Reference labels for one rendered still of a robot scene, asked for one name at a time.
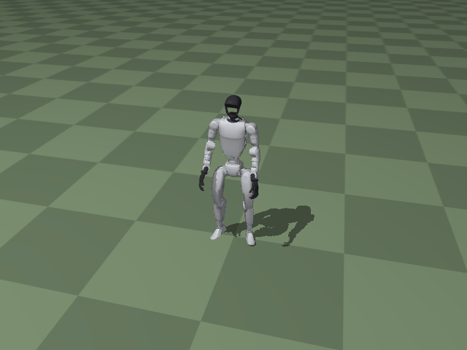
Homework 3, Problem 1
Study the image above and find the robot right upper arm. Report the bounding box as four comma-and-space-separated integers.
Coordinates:
207, 118, 221, 150

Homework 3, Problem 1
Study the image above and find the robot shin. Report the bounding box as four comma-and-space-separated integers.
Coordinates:
244, 208, 254, 235
214, 204, 226, 230

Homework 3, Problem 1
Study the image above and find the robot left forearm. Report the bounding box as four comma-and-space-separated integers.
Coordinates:
250, 149, 260, 179

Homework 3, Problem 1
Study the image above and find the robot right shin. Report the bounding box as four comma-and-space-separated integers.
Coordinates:
214, 204, 226, 230

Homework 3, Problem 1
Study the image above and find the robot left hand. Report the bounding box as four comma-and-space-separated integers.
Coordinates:
249, 174, 258, 199

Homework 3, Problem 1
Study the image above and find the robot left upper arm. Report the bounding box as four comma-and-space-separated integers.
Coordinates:
245, 122, 259, 157

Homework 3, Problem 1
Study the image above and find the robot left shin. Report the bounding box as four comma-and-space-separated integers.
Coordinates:
244, 208, 254, 235

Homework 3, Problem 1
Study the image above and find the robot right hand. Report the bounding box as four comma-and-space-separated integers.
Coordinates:
199, 166, 209, 191

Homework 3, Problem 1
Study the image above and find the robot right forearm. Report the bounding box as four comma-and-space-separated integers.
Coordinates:
202, 141, 212, 171

